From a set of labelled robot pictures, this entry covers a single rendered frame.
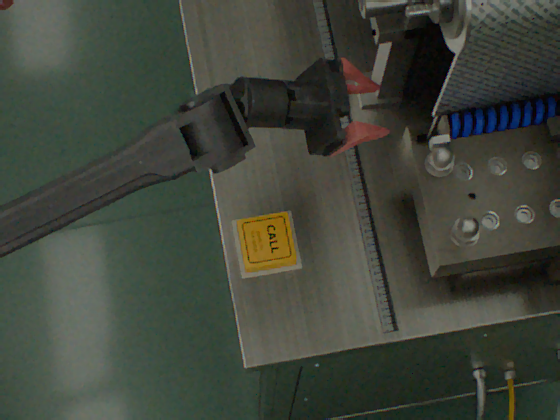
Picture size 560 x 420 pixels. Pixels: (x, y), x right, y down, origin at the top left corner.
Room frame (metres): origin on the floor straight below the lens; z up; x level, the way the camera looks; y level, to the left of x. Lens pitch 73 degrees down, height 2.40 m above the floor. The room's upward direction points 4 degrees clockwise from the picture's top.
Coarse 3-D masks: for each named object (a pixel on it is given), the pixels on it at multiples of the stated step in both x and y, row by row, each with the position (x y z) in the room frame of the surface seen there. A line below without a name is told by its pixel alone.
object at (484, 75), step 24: (504, 48) 0.59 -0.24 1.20; (528, 48) 0.60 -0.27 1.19; (552, 48) 0.60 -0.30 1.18; (456, 72) 0.58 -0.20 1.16; (480, 72) 0.59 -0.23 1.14; (504, 72) 0.59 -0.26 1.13; (528, 72) 0.60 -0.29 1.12; (552, 72) 0.61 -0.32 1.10; (456, 96) 0.58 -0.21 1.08; (480, 96) 0.59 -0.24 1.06; (504, 96) 0.60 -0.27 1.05; (528, 96) 0.61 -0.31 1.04
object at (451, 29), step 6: (456, 0) 0.60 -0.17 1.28; (456, 6) 0.60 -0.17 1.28; (456, 12) 0.59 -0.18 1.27; (456, 18) 0.59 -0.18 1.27; (444, 24) 0.61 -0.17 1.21; (450, 24) 0.60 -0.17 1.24; (456, 24) 0.58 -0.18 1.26; (444, 30) 0.60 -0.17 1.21; (450, 30) 0.59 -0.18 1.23; (456, 30) 0.58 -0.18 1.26; (450, 36) 0.59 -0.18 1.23; (456, 36) 0.58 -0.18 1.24
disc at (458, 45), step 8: (464, 0) 0.59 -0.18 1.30; (464, 8) 0.59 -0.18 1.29; (464, 16) 0.58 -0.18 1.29; (440, 24) 0.62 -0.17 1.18; (464, 24) 0.58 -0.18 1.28; (464, 32) 0.57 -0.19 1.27; (448, 40) 0.60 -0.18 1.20; (456, 40) 0.58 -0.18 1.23; (464, 40) 0.57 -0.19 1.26; (456, 48) 0.57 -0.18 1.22; (464, 48) 0.57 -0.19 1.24
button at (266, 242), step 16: (240, 224) 0.44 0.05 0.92; (256, 224) 0.44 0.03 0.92; (272, 224) 0.44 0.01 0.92; (288, 224) 0.45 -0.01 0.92; (240, 240) 0.42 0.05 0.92; (256, 240) 0.42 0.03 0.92; (272, 240) 0.42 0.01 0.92; (288, 240) 0.42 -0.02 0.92; (256, 256) 0.40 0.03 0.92; (272, 256) 0.40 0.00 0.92; (288, 256) 0.40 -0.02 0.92
